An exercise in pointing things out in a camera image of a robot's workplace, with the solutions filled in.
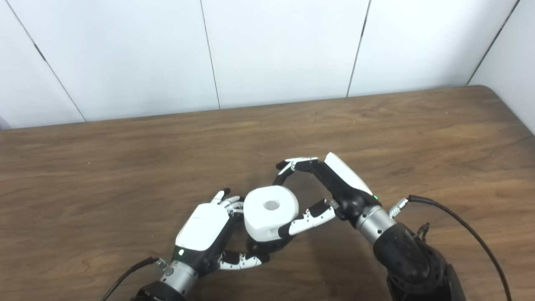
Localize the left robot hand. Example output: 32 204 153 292
173 188 270 274

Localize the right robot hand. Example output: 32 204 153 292
273 152 382 238

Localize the round white piece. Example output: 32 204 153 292
243 185 300 242

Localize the black flanged holder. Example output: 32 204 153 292
247 237 290 255

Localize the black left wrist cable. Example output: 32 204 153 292
99 256 168 301

